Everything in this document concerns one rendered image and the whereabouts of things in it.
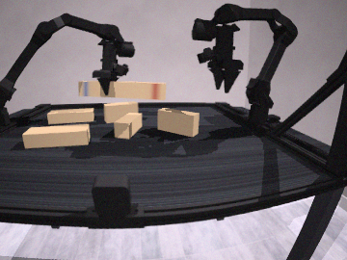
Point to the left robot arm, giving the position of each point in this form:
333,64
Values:
44,31

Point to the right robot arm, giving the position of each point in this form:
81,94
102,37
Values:
257,90

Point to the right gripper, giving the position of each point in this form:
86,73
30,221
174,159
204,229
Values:
230,66

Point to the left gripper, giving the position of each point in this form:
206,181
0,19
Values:
105,77

